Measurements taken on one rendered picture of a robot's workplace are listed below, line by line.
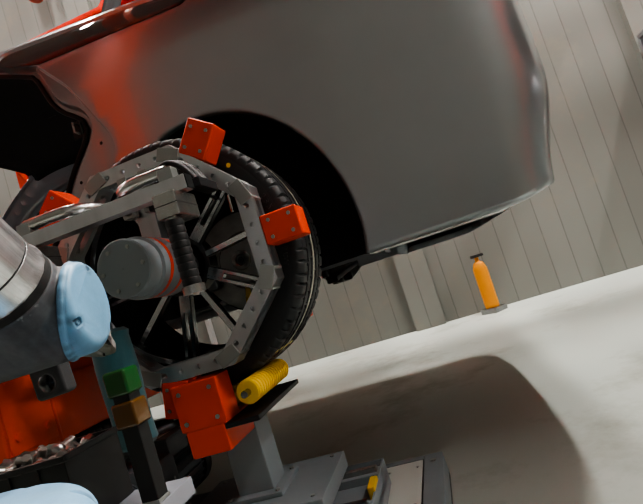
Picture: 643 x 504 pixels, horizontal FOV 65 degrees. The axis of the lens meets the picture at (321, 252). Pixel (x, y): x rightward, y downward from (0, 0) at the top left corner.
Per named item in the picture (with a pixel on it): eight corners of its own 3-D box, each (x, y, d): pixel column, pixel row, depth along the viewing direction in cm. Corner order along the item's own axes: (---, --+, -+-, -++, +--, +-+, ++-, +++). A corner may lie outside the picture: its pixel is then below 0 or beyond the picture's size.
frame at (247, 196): (306, 341, 119) (238, 125, 123) (298, 346, 112) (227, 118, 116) (110, 400, 130) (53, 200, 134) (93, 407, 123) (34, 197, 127)
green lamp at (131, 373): (144, 387, 81) (137, 363, 81) (129, 394, 77) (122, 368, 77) (122, 393, 82) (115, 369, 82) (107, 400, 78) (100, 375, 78)
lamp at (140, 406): (152, 417, 80) (145, 393, 81) (138, 426, 76) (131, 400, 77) (131, 424, 81) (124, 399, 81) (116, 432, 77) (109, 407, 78)
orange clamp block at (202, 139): (216, 166, 125) (226, 131, 125) (202, 160, 118) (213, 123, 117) (191, 159, 127) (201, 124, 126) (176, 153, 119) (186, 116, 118)
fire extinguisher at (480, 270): (506, 306, 484) (486, 250, 488) (509, 309, 460) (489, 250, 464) (480, 313, 488) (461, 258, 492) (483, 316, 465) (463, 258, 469)
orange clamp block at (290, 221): (276, 246, 122) (311, 234, 120) (266, 245, 114) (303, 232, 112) (268, 218, 122) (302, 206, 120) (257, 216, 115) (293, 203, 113)
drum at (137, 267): (206, 285, 124) (189, 231, 126) (160, 291, 104) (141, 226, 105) (156, 302, 127) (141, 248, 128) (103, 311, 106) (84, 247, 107)
